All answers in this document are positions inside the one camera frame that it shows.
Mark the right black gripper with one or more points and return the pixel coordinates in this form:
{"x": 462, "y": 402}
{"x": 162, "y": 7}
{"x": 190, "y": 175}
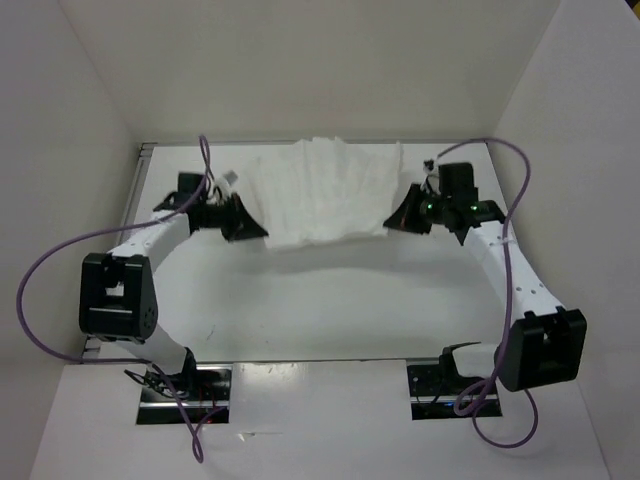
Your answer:
{"x": 404, "y": 217}

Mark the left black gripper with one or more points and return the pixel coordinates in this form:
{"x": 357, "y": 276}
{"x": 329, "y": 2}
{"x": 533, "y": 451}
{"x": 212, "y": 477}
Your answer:
{"x": 242, "y": 226}

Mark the white skirt cloth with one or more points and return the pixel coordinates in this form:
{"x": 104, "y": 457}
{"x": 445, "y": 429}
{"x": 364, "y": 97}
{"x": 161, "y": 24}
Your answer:
{"x": 323, "y": 191}

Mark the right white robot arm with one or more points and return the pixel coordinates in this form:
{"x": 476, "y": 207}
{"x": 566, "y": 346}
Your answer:
{"x": 545, "y": 339}

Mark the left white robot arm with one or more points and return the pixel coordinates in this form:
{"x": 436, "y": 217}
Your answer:
{"x": 118, "y": 300}

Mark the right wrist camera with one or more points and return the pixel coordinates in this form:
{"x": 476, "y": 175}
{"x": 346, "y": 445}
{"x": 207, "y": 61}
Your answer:
{"x": 451, "y": 181}

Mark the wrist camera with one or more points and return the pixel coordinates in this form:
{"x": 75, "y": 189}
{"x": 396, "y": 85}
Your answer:
{"x": 451, "y": 181}
{"x": 216, "y": 188}

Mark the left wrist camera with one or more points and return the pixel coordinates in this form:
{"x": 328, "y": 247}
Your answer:
{"x": 216, "y": 188}

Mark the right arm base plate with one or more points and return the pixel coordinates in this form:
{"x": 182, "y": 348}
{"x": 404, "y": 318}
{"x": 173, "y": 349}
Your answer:
{"x": 432, "y": 392}

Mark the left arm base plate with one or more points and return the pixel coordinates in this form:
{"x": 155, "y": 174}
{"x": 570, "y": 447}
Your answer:
{"x": 208, "y": 402}

